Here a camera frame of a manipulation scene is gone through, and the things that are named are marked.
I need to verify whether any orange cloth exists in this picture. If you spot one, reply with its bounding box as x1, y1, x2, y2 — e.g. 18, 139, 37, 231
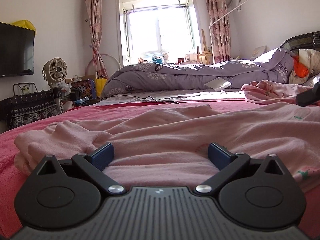
293, 56, 309, 78

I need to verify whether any blue plush toy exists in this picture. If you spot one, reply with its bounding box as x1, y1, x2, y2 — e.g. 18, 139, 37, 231
151, 55, 163, 64

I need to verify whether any black cable on bed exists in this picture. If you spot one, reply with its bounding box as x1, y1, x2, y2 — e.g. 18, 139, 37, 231
105, 93, 180, 105

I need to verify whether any right pink curtain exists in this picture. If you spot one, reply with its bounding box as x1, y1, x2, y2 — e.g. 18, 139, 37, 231
206, 0, 231, 63

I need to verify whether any pink bed blanket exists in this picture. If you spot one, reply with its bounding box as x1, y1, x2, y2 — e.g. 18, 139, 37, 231
0, 98, 320, 239

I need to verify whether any crumpled pink clothes pile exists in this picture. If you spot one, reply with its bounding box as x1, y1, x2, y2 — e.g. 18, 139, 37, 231
241, 80, 312, 105

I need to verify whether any yellow bag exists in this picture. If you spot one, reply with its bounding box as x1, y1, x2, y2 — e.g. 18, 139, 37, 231
95, 75, 107, 97

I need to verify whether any white book on bed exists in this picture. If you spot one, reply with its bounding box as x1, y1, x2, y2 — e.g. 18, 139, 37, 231
205, 77, 232, 92

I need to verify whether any patterned cloth covered cabinet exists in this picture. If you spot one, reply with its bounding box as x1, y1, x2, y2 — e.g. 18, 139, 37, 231
1, 90, 60, 129

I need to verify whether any purple quilt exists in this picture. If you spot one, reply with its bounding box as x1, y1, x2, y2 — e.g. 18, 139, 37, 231
101, 48, 295, 98

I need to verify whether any light pink garment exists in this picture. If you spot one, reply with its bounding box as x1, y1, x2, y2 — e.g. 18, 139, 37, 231
13, 101, 320, 193

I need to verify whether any pink curtain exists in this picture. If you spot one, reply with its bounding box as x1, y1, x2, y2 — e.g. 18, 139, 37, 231
206, 0, 231, 63
85, 0, 108, 77

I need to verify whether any left pink curtain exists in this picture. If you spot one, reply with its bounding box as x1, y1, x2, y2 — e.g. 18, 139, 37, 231
85, 0, 108, 77

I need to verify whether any beige round fan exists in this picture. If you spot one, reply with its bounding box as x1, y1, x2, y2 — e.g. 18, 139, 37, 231
42, 57, 67, 87

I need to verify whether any dark bed headboard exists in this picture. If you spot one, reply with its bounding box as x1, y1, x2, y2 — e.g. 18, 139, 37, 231
280, 31, 320, 55

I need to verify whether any black wall television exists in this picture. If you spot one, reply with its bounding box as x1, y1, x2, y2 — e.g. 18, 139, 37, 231
0, 23, 35, 77

